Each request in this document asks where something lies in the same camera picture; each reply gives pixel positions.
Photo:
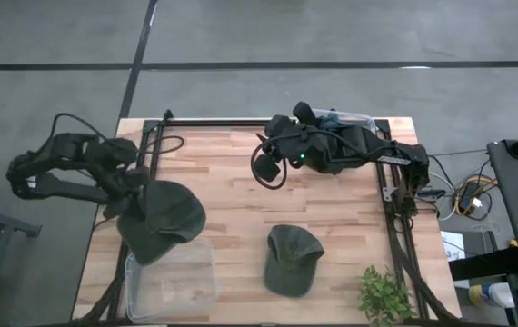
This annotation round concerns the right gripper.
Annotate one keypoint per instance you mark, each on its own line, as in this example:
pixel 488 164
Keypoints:
pixel 302 117

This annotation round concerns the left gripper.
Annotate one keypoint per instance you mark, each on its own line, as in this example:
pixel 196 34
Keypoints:
pixel 134 181

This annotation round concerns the blue denim hat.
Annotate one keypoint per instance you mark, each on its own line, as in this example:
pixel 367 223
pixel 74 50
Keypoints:
pixel 331 123

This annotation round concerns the dark green baseball cap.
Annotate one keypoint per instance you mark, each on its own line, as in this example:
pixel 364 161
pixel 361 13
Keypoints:
pixel 172 213
pixel 291 268

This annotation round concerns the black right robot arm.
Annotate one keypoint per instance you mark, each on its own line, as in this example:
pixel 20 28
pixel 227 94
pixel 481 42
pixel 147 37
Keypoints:
pixel 341 150

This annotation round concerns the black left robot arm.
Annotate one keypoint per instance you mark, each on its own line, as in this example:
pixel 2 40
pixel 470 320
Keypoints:
pixel 68 188

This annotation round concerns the clear plastic bin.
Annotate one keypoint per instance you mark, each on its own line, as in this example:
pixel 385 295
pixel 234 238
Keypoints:
pixel 182 290
pixel 359 119

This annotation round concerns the white paper sheet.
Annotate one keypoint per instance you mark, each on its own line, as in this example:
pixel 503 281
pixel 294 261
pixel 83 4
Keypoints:
pixel 452 245

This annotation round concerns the potted plant white pot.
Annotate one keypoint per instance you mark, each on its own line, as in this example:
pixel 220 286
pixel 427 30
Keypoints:
pixel 384 300

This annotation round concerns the white yellow bottle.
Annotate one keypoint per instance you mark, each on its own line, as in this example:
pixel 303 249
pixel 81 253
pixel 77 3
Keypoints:
pixel 491 295

